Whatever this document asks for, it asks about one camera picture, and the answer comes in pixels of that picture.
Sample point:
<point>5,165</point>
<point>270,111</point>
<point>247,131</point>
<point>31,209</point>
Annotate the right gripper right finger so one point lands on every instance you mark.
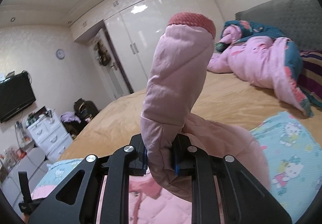
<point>223,190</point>

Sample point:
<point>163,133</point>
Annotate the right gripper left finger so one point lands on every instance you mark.
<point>96,190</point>

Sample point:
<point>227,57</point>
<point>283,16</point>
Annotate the pink quilted jacket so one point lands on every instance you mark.
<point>176,80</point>

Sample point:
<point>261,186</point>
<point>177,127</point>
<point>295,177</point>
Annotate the purple clothes pile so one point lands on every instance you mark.
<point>69,117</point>

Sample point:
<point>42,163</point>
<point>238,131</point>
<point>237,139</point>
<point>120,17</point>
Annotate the white bedroom door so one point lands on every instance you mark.
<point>110,75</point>

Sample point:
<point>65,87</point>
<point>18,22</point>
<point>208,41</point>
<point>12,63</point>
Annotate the black backpack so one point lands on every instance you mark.
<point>85,110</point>

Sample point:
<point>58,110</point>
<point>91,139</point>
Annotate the Hello Kitty blue blanket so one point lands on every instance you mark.
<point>294,162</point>

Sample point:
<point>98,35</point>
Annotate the white drawer chest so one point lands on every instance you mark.
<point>50,135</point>

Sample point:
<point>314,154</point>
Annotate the tan bed sheet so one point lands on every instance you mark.
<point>224,98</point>

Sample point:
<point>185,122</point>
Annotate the bags hanging on door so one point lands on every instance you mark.
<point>103,56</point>

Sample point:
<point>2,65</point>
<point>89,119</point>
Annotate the striped dark pillow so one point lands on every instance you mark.
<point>310,78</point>

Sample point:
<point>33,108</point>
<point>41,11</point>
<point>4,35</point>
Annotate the white wardrobe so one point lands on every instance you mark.
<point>135,27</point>

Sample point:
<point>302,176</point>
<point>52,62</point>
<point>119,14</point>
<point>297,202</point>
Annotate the pink floral comforter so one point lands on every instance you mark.
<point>263,56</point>

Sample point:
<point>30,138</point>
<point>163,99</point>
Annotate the grey quilted headboard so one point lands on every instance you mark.
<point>299,20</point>

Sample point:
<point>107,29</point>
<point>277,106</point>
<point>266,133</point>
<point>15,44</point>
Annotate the round wall clock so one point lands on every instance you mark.
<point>60,54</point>

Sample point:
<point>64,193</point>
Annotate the black wall television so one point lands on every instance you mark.
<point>16,95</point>

